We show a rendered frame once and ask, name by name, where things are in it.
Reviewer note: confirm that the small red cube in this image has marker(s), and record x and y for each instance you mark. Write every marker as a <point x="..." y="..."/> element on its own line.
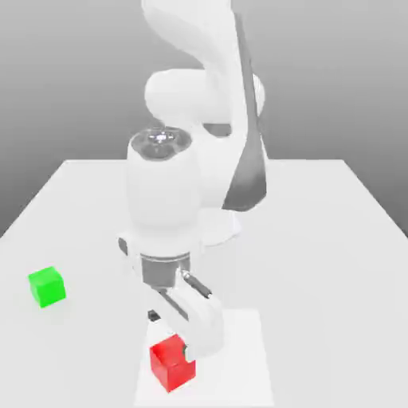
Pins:
<point x="169" y="366"/>

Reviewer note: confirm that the small green cube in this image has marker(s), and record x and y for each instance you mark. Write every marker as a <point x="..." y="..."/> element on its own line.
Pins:
<point x="47" y="287"/>

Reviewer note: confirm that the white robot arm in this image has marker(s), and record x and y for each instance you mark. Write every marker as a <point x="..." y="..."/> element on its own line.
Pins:
<point x="162" y="197"/>

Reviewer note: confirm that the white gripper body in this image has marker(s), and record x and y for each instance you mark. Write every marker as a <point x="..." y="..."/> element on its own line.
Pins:
<point x="194" y="322"/>

